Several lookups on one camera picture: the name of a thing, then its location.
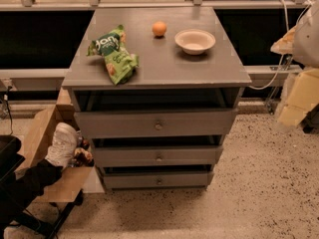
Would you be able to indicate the grey bottom drawer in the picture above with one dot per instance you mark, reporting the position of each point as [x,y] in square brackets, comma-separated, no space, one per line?
[158,180]

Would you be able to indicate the white bowl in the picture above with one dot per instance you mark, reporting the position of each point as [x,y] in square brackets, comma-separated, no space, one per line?
[194,41]

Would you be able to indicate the orange fruit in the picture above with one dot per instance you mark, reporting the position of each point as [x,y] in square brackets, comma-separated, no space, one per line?
[159,28]

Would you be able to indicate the black trouser leg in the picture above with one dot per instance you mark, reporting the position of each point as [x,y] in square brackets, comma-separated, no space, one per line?
[17,194]

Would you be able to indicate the grey top drawer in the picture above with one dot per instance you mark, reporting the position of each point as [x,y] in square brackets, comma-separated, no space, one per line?
[155,123]

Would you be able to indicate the grey drawer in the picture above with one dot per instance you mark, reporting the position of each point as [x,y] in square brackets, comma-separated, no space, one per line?
[155,123]
[158,180]
[157,155]

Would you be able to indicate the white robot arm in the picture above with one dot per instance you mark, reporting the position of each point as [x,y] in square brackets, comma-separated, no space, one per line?
[310,18]

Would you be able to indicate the green snack bag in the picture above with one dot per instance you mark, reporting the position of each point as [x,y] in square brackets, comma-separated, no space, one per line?
[120,63]

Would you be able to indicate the grey drawer cabinet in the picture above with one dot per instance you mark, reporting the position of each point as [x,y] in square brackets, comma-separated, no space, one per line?
[167,79]

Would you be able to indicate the metal stand leg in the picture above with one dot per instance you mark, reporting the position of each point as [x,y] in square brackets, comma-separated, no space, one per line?
[282,70]

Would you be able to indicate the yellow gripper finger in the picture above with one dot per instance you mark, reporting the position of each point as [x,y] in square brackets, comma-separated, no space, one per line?
[303,44]

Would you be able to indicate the black chair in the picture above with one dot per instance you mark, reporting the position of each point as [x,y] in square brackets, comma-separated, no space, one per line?
[16,195]

